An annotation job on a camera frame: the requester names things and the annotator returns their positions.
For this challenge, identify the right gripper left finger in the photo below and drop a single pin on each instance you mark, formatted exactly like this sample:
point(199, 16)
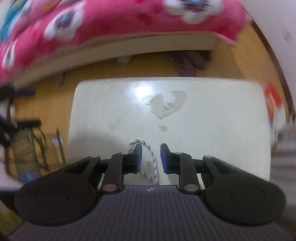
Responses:
point(117, 166)

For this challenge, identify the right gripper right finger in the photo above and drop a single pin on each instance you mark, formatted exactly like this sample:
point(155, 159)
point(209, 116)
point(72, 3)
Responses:
point(182, 165)

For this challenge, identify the white black speckled shoelace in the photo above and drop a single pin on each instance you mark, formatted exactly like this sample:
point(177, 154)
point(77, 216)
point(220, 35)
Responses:
point(152, 172)

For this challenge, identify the green folding stool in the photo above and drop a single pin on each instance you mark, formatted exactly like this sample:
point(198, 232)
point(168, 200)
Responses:
point(35, 153)

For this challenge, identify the red gift box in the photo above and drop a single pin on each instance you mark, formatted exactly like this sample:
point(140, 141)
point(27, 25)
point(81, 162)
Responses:
point(272, 99)

